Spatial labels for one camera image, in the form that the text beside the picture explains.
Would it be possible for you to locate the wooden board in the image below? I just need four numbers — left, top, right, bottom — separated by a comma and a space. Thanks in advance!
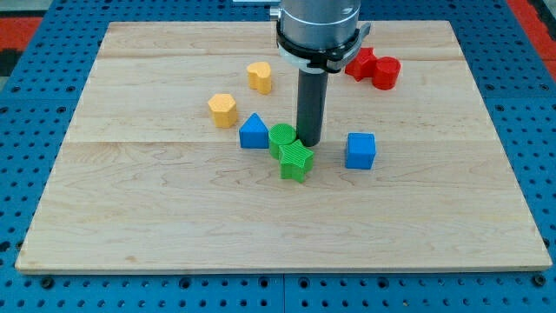
16, 21, 552, 275

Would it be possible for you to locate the green star block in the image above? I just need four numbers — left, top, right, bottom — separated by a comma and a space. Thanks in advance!
279, 140, 314, 183

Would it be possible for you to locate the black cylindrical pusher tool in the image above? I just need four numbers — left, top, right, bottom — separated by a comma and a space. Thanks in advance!
296, 70, 328, 147

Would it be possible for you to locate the yellow hexagon block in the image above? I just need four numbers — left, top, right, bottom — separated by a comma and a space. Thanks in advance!
208, 93, 238, 128

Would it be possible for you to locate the green cylinder block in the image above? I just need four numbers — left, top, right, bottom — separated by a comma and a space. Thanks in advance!
268, 123, 297, 159

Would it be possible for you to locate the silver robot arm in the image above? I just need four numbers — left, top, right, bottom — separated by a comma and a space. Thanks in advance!
275, 0, 371, 74

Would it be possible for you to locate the red star block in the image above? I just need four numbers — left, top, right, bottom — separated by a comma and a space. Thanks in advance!
345, 47, 377, 82

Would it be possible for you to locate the red cylinder block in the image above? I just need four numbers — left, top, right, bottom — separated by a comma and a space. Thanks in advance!
372, 57, 401, 90

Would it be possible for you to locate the yellow heart block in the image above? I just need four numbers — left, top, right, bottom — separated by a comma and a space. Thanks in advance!
247, 62, 272, 95

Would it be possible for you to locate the blue cube block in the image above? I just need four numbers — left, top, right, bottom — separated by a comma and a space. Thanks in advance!
345, 132, 376, 170

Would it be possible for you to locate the blue triangle block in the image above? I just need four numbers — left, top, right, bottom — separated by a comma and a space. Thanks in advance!
239, 113, 269, 149

